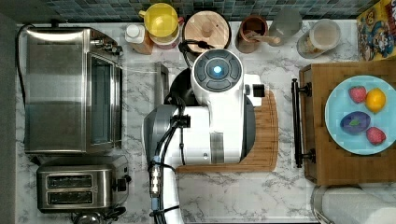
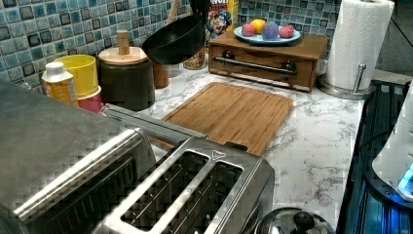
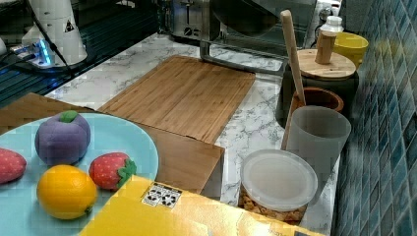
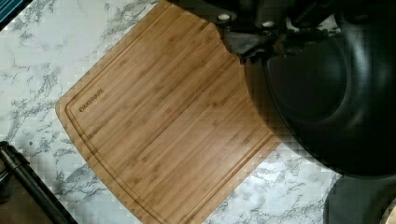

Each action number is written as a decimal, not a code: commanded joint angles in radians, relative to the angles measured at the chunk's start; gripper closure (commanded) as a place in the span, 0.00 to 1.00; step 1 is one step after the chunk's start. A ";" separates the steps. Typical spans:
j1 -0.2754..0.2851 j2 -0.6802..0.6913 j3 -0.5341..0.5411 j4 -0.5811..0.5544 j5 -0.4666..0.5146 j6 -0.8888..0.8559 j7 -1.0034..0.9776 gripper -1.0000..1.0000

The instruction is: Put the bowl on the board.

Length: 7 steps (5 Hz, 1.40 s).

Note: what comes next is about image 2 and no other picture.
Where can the purple toy fruit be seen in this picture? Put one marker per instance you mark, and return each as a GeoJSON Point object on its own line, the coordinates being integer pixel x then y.
{"type": "Point", "coordinates": [270, 31]}

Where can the light blue plate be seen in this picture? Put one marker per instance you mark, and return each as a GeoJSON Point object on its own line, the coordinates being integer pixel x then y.
{"type": "Point", "coordinates": [257, 39]}

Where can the black bowl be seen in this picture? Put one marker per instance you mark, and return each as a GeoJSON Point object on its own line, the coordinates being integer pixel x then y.
{"type": "Point", "coordinates": [175, 42]}

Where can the wooden utensil holder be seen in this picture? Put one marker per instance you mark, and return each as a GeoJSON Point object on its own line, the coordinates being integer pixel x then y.
{"type": "Point", "coordinates": [161, 77]}

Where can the stainless steel toaster oven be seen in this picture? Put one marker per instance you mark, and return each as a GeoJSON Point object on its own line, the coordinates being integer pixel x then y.
{"type": "Point", "coordinates": [65, 170]}

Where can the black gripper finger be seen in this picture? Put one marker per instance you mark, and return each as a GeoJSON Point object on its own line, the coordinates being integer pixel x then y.
{"type": "Point", "coordinates": [200, 8]}

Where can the yellow plastic cup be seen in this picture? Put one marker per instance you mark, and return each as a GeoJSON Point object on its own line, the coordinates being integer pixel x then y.
{"type": "Point", "coordinates": [83, 69]}

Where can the metal paper towel holder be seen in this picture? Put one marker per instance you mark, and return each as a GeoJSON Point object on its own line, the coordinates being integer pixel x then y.
{"type": "Point", "coordinates": [355, 93]}

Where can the orange bottle with white cap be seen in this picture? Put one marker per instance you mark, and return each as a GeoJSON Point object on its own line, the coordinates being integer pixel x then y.
{"type": "Point", "coordinates": [59, 83]}

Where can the white appliance with blue light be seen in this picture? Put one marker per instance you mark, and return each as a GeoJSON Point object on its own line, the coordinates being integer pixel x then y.
{"type": "Point", "coordinates": [393, 165]}

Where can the white paper towel roll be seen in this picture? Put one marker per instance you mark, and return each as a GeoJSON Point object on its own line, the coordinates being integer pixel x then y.
{"type": "Point", "coordinates": [359, 34]}

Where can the wooden drawer box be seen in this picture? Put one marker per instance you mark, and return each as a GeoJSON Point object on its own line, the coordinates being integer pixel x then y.
{"type": "Point", "coordinates": [292, 65]}

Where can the black canister with wooden lid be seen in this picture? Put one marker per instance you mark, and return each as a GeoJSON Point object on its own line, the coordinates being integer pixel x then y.
{"type": "Point", "coordinates": [126, 75]}

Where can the yellow cereal box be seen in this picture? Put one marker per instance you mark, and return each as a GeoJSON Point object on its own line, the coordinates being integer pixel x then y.
{"type": "Point", "coordinates": [222, 15]}

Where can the red toy fruit right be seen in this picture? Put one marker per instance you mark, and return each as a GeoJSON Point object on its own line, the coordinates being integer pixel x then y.
{"type": "Point", "coordinates": [286, 31]}

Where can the pink toy fruit left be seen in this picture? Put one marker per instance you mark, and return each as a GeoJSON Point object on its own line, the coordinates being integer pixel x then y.
{"type": "Point", "coordinates": [248, 30]}

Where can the orange toy fruit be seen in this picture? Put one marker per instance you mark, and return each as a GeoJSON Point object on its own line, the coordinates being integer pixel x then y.
{"type": "Point", "coordinates": [257, 24]}

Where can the wooden spoon handle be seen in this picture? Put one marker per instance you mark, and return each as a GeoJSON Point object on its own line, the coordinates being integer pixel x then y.
{"type": "Point", "coordinates": [172, 11]}

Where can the bamboo cutting board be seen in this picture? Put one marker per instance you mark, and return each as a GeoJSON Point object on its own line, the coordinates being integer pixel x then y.
{"type": "Point", "coordinates": [233, 113]}

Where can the glass jar of cereal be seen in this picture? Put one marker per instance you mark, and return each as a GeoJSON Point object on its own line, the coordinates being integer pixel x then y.
{"type": "Point", "coordinates": [198, 61]}

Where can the pink plastic cup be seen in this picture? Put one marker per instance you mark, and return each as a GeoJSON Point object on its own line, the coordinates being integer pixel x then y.
{"type": "Point", "coordinates": [92, 102]}

